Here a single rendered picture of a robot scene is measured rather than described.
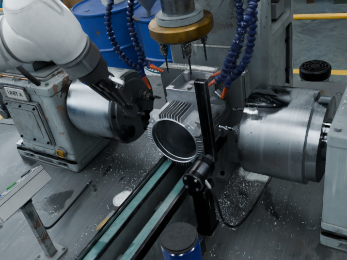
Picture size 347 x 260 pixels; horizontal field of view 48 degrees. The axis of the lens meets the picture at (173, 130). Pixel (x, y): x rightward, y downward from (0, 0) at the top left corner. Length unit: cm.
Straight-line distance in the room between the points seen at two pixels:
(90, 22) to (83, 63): 226
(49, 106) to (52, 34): 63
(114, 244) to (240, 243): 34
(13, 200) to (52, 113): 43
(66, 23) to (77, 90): 55
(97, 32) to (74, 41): 231
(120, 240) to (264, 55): 69
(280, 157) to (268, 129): 7
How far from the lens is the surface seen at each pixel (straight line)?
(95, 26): 310
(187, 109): 113
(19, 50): 83
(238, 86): 120
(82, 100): 129
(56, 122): 141
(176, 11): 106
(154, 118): 114
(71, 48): 81
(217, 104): 118
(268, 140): 98
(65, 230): 131
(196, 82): 94
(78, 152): 148
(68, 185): 147
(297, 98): 101
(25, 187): 109
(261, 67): 128
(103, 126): 126
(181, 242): 61
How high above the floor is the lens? 168
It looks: 34 degrees down
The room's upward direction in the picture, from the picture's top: 11 degrees counter-clockwise
